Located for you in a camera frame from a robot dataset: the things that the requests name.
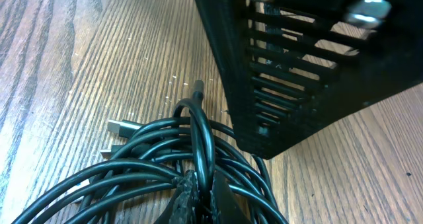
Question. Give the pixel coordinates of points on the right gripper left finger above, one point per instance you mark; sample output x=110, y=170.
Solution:
x=182, y=207

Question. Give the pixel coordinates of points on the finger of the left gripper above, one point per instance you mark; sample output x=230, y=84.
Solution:
x=290, y=68

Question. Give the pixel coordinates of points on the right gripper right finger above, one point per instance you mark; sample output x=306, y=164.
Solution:
x=224, y=207

